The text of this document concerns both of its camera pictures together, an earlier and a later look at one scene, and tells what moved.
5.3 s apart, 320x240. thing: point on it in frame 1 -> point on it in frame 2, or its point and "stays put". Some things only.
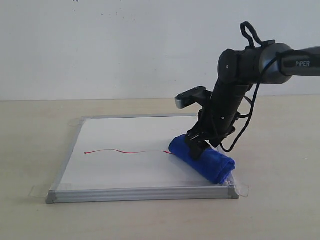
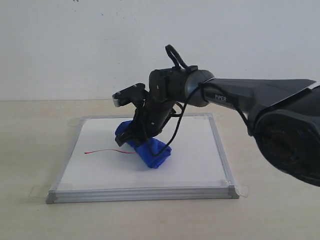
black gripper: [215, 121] -> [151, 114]
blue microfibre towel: [213, 165] -> [146, 148]
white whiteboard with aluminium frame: [127, 158] stays put
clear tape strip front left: [41, 191] stays put
